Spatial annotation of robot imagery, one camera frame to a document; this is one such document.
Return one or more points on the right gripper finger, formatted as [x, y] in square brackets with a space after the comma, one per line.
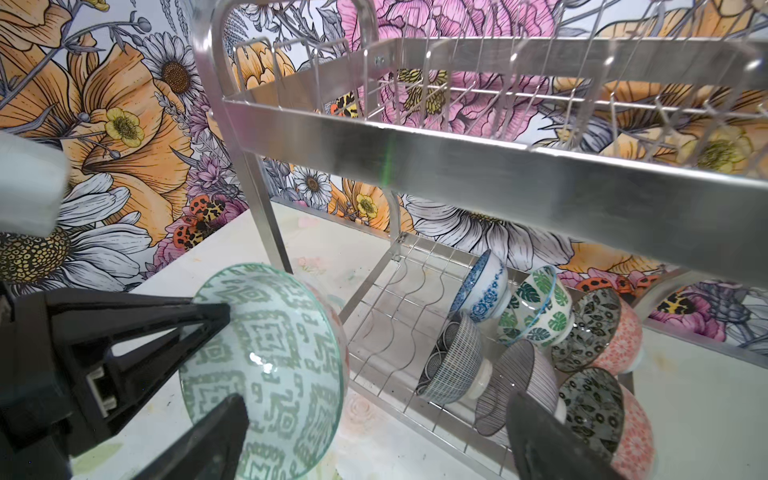
[543, 448]

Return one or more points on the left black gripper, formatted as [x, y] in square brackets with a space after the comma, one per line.
[113, 351]

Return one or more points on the black white floral bowl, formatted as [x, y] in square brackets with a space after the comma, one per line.
[608, 418]
[607, 334]

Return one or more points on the pink ribbed glass bowl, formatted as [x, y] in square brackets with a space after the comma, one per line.
[522, 368]

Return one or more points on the dark blue floral bowl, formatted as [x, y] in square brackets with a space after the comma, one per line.
[456, 368]

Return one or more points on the pale green geometric bowl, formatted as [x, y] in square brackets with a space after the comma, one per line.
[285, 352]

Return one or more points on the green leaf pattern bowl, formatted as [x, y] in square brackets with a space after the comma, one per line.
[540, 311]

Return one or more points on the blue rose pattern bowl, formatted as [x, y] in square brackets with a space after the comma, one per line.
[484, 293]

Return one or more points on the two-tier steel dish rack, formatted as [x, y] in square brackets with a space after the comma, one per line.
[709, 225]

